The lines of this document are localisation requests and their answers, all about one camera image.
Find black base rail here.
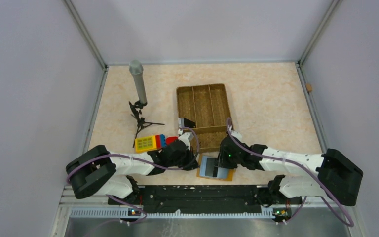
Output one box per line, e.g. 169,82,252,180
125,185,302,214

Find stack of black cards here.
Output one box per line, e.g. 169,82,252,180
178,117,196,128

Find blue toy block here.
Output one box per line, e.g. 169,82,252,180
160,134,166,148

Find yellow leather card holder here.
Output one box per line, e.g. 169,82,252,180
196,156,234,182

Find single black VIP card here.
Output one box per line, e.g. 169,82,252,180
205,157,215,177

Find small brown corner object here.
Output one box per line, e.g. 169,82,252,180
305,83,312,93

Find grey microphone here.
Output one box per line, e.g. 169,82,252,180
129,59,147,106

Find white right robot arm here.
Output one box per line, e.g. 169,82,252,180
215,131,363,206

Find red rounded toy block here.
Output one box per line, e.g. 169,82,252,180
165,136,178,146

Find yellow green window block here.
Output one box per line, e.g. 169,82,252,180
134,136,157,153

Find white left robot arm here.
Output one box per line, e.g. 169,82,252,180
65,128,200,204

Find woven wicker divided tray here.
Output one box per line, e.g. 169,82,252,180
176,83,231,153

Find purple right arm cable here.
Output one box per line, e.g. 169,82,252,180
225,118,355,228

